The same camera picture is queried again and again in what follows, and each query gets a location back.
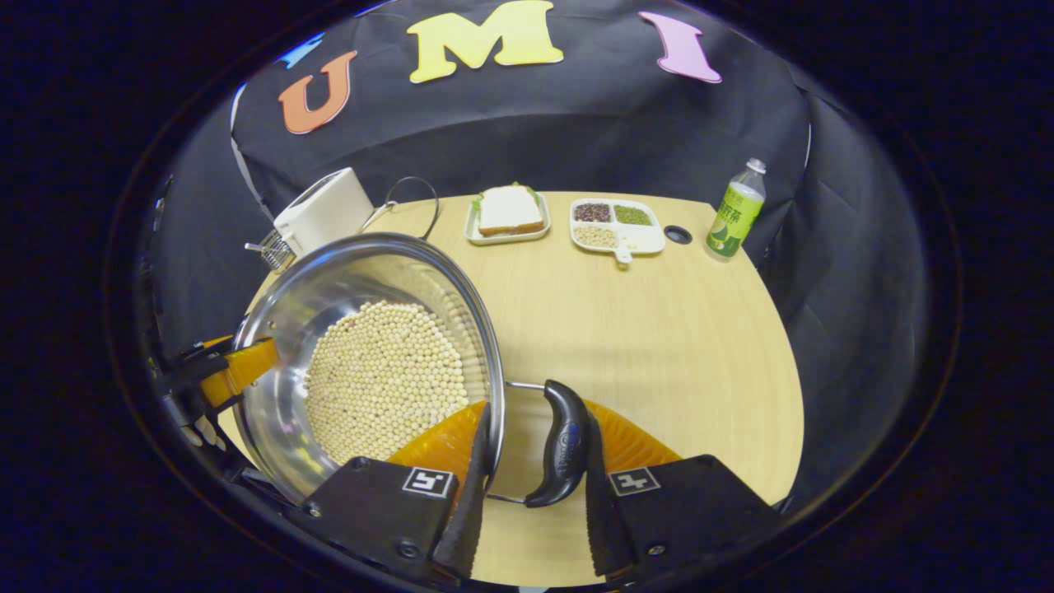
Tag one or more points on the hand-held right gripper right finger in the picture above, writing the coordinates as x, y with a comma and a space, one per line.
605, 527

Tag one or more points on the heap of dark red beans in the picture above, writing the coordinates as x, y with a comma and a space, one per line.
592, 212

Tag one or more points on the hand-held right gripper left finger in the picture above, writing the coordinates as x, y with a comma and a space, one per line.
471, 527

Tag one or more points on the pale green sandwich tray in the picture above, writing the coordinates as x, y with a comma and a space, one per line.
515, 239

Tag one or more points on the large heap of soybeans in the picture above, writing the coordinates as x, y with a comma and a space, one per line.
379, 379

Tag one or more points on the white toaster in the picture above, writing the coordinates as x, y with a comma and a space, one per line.
325, 212

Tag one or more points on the stainless steel pot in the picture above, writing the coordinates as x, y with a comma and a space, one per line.
329, 280

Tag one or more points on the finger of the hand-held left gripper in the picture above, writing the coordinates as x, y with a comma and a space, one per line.
243, 369

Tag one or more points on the black backdrop cloth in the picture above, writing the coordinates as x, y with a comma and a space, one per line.
576, 140

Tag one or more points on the white divided plate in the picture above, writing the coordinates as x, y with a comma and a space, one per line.
646, 239

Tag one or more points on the green label drink bottle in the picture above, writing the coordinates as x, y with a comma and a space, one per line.
733, 218

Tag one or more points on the white bread sandwich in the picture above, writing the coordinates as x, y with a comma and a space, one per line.
509, 210

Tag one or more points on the heap of green mung beans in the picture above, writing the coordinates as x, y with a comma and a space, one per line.
632, 215

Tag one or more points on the small heap of soybeans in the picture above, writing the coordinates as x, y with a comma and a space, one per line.
595, 237

